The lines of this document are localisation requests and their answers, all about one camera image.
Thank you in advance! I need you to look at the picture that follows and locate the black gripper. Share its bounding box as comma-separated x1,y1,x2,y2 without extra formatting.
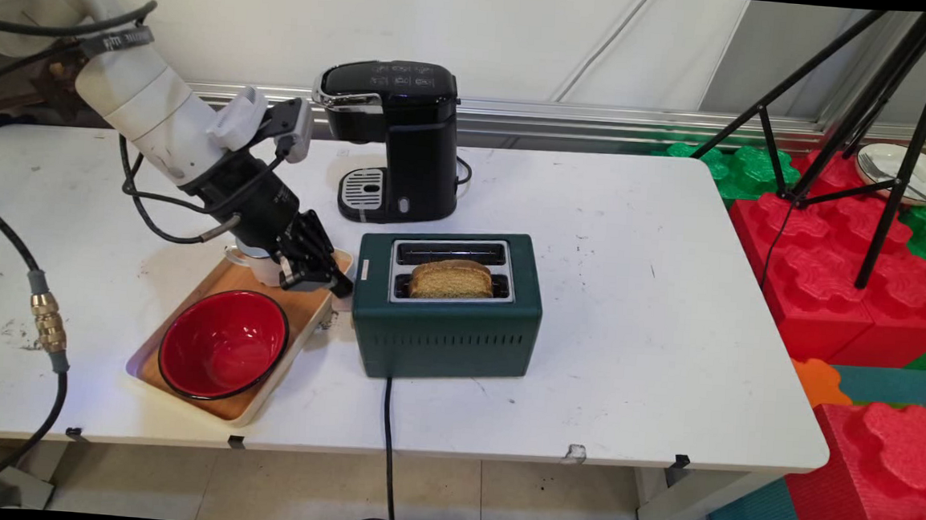
178,148,362,299

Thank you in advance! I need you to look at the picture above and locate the brown bread slice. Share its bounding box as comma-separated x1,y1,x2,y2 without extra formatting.
408,256,497,303

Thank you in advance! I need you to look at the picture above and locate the wooden serving tray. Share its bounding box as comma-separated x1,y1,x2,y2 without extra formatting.
122,236,357,434

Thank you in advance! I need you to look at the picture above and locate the white enamel mug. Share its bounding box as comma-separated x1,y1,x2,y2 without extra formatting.
222,238,290,289

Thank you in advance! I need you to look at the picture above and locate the red enamel bowl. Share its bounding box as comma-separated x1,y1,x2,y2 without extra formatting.
155,284,294,407

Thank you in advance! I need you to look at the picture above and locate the dark green toaster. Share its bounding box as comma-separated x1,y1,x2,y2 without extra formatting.
347,223,549,389

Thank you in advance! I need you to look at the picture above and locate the black coffee machine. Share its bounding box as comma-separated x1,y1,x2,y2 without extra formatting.
304,55,468,230

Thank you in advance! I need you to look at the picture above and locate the brown wooden furniture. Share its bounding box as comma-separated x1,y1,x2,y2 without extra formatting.
0,43,92,122

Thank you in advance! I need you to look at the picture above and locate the white table leg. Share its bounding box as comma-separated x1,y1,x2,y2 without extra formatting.
630,463,790,520

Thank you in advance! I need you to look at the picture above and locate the large red foam block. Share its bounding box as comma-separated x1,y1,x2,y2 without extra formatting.
718,144,926,372
782,396,926,520

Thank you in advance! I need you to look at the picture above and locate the orange foam piece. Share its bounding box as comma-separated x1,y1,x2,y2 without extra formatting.
789,357,856,412

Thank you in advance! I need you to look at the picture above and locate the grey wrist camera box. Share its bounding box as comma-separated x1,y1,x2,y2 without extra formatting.
274,95,316,165

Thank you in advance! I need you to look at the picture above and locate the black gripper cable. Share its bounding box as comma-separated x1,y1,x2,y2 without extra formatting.
112,133,287,251

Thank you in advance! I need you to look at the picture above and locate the black toaster power cable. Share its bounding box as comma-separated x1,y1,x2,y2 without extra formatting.
376,376,409,520

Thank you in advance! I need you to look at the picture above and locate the black hose with brass coupling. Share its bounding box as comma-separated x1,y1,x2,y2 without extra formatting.
0,198,81,511

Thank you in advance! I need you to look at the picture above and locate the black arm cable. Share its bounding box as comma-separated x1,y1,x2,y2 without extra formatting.
0,0,160,97

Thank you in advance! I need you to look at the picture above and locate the grey table base bracket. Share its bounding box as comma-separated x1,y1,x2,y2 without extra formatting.
0,446,60,514

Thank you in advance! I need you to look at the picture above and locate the black camera tripod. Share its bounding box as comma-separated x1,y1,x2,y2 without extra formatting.
682,0,926,294

